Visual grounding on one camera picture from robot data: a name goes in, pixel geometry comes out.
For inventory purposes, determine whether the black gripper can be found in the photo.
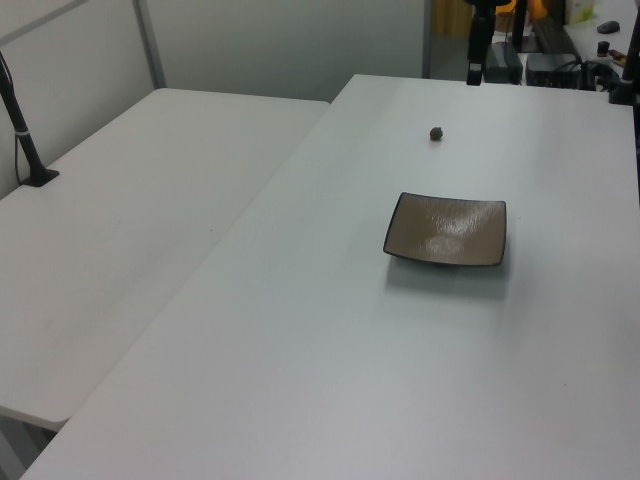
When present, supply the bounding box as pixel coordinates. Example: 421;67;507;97
465;3;498;87

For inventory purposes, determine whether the square brown ceramic plate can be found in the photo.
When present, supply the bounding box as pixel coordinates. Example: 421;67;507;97
382;191;508;268

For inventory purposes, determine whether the black power supply box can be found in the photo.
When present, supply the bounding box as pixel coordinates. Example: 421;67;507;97
484;42;523;84

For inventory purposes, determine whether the black monitor stand pole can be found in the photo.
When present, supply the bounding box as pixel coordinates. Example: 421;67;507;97
510;0;540;54

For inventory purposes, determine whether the black electronics box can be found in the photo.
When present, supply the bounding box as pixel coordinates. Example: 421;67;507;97
524;51;585;90

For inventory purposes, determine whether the green white carton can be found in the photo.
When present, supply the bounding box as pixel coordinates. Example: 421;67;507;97
566;0;597;25

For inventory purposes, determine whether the grey metal partition edge post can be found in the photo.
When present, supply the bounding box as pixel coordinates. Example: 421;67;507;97
421;0;434;79

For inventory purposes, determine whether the black clamped camera pole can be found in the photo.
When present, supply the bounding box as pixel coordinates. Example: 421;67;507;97
607;0;640;106

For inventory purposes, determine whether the black camera stand with base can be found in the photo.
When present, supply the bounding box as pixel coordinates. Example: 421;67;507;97
0;49;61;189

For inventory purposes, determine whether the thin black cable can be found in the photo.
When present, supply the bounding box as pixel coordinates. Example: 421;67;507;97
13;130;25;186

